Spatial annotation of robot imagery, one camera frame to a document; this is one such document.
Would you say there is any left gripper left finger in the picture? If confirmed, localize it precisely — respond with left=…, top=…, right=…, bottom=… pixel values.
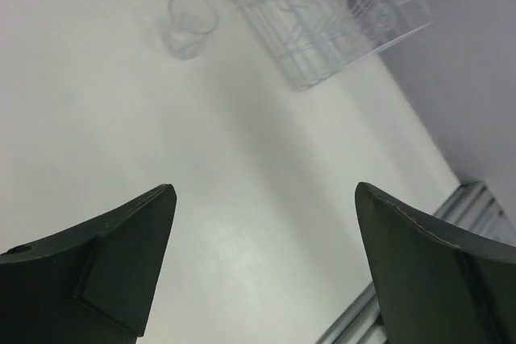
left=1, top=184, right=177, bottom=343

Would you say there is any clear glass cup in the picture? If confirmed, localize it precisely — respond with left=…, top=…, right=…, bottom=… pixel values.
left=161, top=0, right=219, bottom=60

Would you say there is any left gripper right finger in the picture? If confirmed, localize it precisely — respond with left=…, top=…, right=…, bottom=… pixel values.
left=355, top=182, right=515, bottom=343

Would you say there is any aluminium mounting rail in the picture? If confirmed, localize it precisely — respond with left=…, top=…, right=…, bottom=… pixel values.
left=320, top=181, right=515, bottom=343

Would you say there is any white wire dish rack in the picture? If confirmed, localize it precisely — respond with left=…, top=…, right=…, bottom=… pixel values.
left=232, top=0, right=432, bottom=90

